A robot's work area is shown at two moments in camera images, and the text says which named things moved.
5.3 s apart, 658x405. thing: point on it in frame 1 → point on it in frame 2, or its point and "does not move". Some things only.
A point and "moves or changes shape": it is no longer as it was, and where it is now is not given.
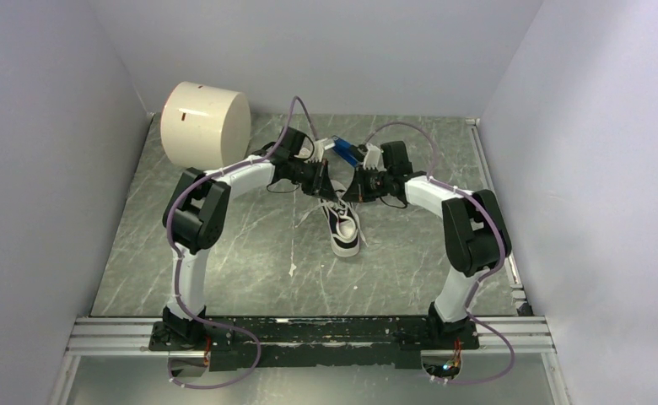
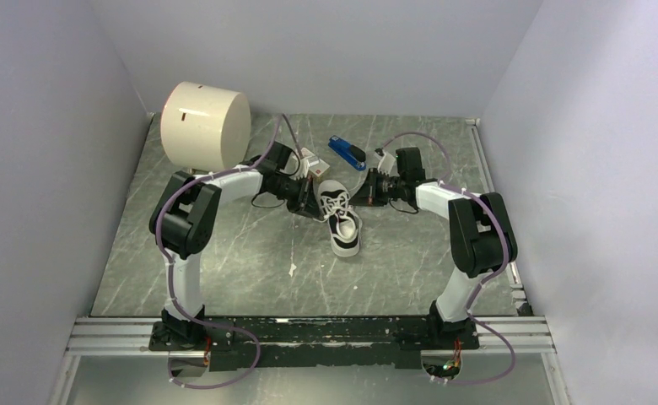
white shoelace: x=342 y=205 moves or changes shape
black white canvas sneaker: x=343 y=223 does not move
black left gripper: x=321 y=186 → x=305 y=199
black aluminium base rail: x=310 y=342 does not move
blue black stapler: x=353 y=154 does not move
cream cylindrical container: x=205 y=126 does not move
